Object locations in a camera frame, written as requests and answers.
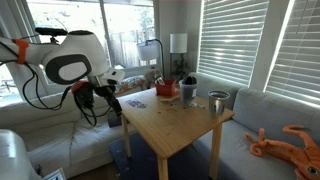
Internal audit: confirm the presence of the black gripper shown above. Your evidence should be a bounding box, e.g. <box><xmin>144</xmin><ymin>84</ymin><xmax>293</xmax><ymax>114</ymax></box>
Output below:
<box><xmin>94</xmin><ymin>84</ymin><xmax>123</xmax><ymax>118</ymax></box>

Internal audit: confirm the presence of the silver metal cup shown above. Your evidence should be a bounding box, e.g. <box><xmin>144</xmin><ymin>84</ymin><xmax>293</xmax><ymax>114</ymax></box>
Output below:
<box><xmin>208</xmin><ymin>89</ymin><xmax>231</xmax><ymax>117</ymax></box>

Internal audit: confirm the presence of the dark box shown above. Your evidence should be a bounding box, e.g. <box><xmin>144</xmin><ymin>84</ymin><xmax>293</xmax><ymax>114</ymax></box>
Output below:
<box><xmin>107</xmin><ymin>111</ymin><xmax>124</xmax><ymax>128</ymax></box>

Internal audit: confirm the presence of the colourful patterned sticker sheet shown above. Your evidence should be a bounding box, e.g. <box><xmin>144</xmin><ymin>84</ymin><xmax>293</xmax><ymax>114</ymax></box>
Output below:
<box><xmin>125</xmin><ymin>99</ymin><xmax>148</xmax><ymax>110</ymax></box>

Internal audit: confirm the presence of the floral cushion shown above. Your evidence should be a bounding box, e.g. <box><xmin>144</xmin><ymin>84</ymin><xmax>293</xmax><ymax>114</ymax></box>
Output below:
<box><xmin>114</xmin><ymin>74</ymin><xmax>148</xmax><ymax>95</ymax></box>

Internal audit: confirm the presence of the red patterned box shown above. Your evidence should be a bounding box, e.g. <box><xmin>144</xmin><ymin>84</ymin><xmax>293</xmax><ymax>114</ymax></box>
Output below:
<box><xmin>154</xmin><ymin>79</ymin><xmax>178</xmax><ymax>98</ymax></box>

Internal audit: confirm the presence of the light wooden table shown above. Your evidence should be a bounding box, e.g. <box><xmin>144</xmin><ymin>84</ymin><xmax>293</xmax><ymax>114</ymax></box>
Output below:
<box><xmin>117</xmin><ymin>87</ymin><xmax>236</xmax><ymax>180</ymax></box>

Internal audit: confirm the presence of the arc floor lamp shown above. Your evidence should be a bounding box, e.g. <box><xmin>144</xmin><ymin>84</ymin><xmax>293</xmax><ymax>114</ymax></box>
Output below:
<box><xmin>136</xmin><ymin>38</ymin><xmax>166</xmax><ymax>78</ymax></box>

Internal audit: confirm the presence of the white sofa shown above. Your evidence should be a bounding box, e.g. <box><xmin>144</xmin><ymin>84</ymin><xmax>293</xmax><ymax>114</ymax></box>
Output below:
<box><xmin>0</xmin><ymin>89</ymin><xmax>141</xmax><ymax>179</ymax></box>

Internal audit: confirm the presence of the dark potted plant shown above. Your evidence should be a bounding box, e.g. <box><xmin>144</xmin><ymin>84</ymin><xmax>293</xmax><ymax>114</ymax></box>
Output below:
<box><xmin>173</xmin><ymin>54</ymin><xmax>190</xmax><ymax>80</ymax></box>

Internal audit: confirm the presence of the floor lamp white cylinder shade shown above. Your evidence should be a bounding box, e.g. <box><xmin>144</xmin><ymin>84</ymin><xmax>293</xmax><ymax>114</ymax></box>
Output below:
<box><xmin>169</xmin><ymin>33</ymin><xmax>188</xmax><ymax>79</ymax></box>

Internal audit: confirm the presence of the dark floor rug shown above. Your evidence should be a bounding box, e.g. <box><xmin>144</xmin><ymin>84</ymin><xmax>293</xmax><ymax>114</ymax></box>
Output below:
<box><xmin>108</xmin><ymin>133</ymin><xmax>214</xmax><ymax>180</ymax></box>

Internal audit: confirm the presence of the white rounded object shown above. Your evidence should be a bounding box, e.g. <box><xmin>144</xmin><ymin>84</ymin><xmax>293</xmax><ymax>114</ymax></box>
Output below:
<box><xmin>0</xmin><ymin>129</ymin><xmax>35</xmax><ymax>180</ymax></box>

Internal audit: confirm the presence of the wide white window blind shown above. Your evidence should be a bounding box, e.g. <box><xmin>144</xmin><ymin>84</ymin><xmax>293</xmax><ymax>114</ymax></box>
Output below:
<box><xmin>197</xmin><ymin>0</ymin><xmax>270</xmax><ymax>87</ymax></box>

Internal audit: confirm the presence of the grey corner sofa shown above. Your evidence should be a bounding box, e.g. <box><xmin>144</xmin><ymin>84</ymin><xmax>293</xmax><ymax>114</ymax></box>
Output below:
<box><xmin>193</xmin><ymin>73</ymin><xmax>320</xmax><ymax>180</ymax></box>

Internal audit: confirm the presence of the orange octopus plush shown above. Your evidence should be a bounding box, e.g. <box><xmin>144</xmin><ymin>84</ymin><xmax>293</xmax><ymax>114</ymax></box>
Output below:
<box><xmin>245</xmin><ymin>124</ymin><xmax>320</xmax><ymax>180</ymax></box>

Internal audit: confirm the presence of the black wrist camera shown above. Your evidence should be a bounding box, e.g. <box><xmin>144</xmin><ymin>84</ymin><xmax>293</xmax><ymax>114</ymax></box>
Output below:
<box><xmin>72</xmin><ymin>83</ymin><xmax>96</xmax><ymax>111</ymax></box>

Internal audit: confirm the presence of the orange strap on wrist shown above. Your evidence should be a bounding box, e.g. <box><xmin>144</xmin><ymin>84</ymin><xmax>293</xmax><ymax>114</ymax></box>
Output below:
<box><xmin>70</xmin><ymin>81</ymin><xmax>89</xmax><ymax>93</ymax></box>

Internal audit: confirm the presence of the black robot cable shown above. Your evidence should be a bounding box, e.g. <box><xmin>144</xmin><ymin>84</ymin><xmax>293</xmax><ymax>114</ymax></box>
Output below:
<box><xmin>0</xmin><ymin>33</ymin><xmax>113</xmax><ymax>127</ymax></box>

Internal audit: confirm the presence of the black bar camera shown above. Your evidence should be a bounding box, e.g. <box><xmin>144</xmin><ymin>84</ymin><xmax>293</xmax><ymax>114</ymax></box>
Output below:
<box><xmin>34</xmin><ymin>27</ymin><xmax>69</xmax><ymax>44</ymax></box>

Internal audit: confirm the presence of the orange strap on forearm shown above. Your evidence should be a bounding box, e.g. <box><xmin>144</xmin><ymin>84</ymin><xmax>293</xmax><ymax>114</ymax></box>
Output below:
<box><xmin>12</xmin><ymin>38</ymin><xmax>30</xmax><ymax>65</ymax></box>

